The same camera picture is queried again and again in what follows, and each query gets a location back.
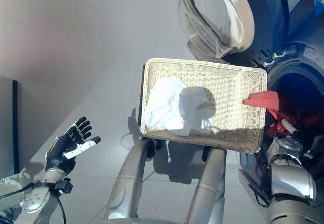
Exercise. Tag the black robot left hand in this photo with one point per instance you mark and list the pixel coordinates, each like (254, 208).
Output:
(59, 153)

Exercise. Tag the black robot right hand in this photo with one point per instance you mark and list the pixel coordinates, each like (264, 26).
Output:
(289, 127)

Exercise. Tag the orange-red garment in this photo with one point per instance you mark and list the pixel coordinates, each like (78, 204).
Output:
(265, 100)

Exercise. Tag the white garment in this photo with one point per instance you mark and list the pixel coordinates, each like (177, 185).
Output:
(164, 102)

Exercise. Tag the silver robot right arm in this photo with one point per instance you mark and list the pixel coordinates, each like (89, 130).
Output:
(291, 181)

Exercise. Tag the grey front-load washing machine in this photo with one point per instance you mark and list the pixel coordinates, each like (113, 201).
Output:
(308, 57)

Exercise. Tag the round glass washing machine door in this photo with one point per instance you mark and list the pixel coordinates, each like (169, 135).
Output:
(268, 14)

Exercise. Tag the blue energy label sticker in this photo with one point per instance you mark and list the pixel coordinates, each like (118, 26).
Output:
(245, 160)

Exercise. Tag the grey panel with dark edge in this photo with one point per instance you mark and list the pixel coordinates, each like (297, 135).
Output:
(6, 125)

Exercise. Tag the silver white cylindrical device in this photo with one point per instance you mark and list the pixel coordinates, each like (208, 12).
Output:
(10, 193)

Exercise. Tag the cream wicker laundry basket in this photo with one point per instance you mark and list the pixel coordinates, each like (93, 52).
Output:
(227, 87)

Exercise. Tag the silver robot left leg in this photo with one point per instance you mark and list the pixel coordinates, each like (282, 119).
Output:
(129, 178)

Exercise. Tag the silver robot leg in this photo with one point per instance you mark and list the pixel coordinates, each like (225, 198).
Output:
(129, 178)
(207, 188)

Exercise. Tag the silver robot right leg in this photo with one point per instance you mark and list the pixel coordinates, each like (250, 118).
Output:
(207, 188)

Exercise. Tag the grey robot torso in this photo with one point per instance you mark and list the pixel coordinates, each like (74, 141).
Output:
(141, 221)

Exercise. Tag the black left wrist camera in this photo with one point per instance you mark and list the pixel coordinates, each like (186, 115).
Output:
(65, 186)

